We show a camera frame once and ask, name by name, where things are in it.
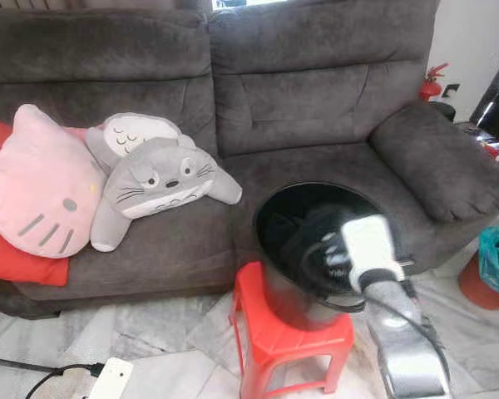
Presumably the black T-shirt with logo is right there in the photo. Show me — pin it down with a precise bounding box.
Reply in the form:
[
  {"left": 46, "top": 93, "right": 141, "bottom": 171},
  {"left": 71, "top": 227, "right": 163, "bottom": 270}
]
[{"left": 279, "top": 204, "right": 358, "bottom": 292}]

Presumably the small colourful box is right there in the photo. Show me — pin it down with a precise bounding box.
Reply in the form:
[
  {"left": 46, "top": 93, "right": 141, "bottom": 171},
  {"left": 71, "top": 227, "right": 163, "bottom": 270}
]
[{"left": 474, "top": 137, "right": 499, "bottom": 167}]

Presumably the orange-red waste bin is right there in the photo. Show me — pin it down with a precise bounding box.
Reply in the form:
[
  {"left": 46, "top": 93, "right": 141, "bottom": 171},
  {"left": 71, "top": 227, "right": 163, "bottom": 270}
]
[{"left": 457, "top": 254, "right": 499, "bottom": 311}]

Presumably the red fire extinguisher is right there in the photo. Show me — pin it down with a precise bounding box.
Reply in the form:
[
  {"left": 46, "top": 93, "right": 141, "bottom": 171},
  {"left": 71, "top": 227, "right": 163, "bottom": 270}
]
[{"left": 419, "top": 62, "right": 448, "bottom": 102}]

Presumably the dark grey fabric sofa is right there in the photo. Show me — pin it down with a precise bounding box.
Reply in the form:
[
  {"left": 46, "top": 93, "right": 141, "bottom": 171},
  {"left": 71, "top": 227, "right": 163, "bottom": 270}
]
[{"left": 0, "top": 0, "right": 499, "bottom": 321}]

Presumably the black round bucket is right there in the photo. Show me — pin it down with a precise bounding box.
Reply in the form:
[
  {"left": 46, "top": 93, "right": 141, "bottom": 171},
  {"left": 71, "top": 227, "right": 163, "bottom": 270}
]
[{"left": 254, "top": 181, "right": 404, "bottom": 332}]

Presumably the red plastic stool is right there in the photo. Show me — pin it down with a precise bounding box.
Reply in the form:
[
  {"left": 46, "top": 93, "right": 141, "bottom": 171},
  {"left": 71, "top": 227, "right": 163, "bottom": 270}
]
[{"left": 230, "top": 260, "right": 356, "bottom": 399}]

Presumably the grey open-eyed Totoro plush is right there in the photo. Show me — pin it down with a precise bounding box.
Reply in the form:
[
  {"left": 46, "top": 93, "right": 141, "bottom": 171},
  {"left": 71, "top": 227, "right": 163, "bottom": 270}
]
[{"left": 90, "top": 137, "right": 244, "bottom": 253}]

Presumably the grey sleeping Totoro cushion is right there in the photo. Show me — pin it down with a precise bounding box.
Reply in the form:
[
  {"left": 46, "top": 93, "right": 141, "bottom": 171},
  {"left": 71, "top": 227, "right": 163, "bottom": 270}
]
[{"left": 85, "top": 112, "right": 205, "bottom": 171}]

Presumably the pink cat face cushion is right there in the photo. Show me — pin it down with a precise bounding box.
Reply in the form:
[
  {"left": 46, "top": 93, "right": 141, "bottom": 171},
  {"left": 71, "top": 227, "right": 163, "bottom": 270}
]
[{"left": 0, "top": 104, "right": 107, "bottom": 259}]

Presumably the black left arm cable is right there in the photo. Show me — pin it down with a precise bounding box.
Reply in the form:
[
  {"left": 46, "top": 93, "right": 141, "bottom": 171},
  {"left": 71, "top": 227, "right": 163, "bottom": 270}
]
[{"left": 0, "top": 356, "right": 105, "bottom": 399}]

